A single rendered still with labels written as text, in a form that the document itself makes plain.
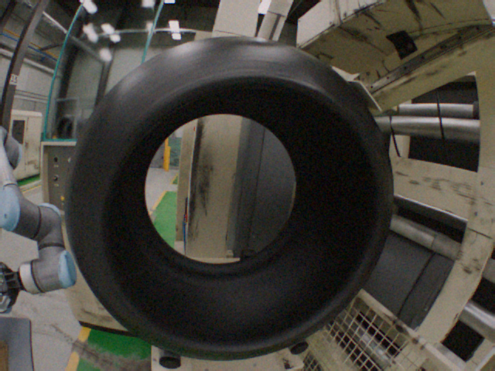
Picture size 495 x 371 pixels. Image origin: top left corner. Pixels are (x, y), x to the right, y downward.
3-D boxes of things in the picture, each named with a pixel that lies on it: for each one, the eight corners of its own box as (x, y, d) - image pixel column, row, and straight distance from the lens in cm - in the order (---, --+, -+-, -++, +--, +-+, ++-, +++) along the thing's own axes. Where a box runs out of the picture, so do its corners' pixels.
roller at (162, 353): (163, 277, 73) (162, 266, 70) (176, 278, 73) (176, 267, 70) (160, 369, 49) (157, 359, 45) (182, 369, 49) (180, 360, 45)
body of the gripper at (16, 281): (-11, 268, 70) (15, 263, 63) (3, 270, 77) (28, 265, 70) (-3, 297, 70) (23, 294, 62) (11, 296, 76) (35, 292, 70)
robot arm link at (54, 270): (73, 252, 66) (83, 287, 64) (41, 260, 70) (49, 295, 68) (63, 243, 57) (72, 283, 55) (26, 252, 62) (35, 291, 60)
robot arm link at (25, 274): (39, 260, 69) (49, 294, 69) (28, 263, 71) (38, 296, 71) (26, 257, 61) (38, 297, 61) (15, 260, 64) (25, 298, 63)
